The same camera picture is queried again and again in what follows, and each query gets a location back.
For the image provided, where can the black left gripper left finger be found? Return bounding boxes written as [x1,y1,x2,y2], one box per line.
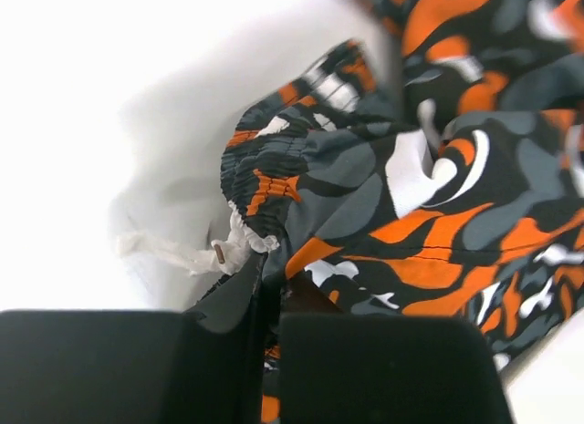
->
[0,252,268,424]

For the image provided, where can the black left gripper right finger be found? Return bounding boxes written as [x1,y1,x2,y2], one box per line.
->
[276,275,516,424]

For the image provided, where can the orange grey camouflage shorts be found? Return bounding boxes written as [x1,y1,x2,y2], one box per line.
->
[116,0,584,424]

